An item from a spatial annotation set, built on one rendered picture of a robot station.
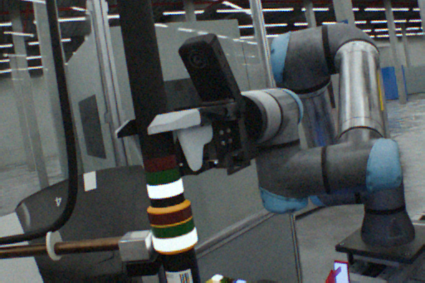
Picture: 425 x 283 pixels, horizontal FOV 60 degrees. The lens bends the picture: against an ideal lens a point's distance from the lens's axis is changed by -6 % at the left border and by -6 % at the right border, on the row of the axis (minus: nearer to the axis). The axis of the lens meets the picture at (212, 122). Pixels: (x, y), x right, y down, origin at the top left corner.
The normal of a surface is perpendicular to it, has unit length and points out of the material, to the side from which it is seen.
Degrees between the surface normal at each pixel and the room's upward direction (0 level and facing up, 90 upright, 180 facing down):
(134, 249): 90
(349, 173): 87
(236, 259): 90
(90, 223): 43
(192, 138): 90
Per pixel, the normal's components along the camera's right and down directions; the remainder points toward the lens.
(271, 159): -0.39, 0.09
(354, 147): -0.36, -0.77
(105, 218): -0.15, -0.70
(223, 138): 0.84, -0.11
